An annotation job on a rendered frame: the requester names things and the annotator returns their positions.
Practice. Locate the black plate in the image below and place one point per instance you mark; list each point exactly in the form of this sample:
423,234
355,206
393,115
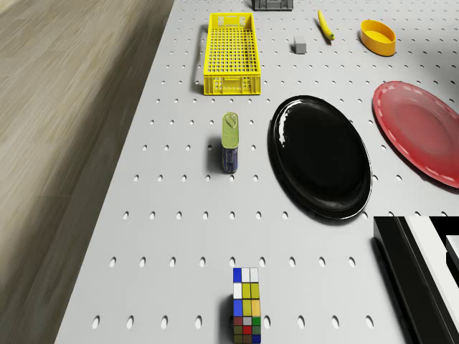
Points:
319,157

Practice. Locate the yellow bowl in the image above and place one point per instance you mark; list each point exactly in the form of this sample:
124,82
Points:
380,44

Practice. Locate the dark grey basket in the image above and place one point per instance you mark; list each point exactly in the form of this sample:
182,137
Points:
272,5

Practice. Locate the red plate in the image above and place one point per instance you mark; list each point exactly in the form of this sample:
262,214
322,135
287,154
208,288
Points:
419,129

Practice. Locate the puzzle cube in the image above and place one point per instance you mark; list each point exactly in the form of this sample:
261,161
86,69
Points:
246,304

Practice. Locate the banana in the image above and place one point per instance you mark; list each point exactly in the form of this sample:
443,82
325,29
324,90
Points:
324,25

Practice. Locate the yellow basket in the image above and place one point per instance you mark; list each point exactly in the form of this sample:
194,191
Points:
231,86

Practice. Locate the grey cube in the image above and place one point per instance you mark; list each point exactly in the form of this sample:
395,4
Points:
300,46

